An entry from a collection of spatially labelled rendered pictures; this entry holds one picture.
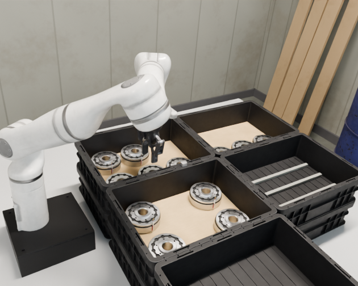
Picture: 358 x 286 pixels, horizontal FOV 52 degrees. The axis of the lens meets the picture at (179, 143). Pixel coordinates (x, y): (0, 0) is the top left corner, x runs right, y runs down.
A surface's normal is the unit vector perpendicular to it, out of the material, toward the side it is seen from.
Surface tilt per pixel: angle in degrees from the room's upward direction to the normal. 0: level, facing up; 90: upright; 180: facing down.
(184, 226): 0
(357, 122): 90
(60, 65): 90
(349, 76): 90
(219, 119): 90
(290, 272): 0
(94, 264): 0
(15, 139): 79
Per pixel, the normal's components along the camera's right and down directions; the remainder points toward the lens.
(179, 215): 0.07, -0.84
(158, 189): 0.50, 0.50
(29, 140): -0.33, 0.46
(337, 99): -0.84, 0.23
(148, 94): 0.45, 0.18
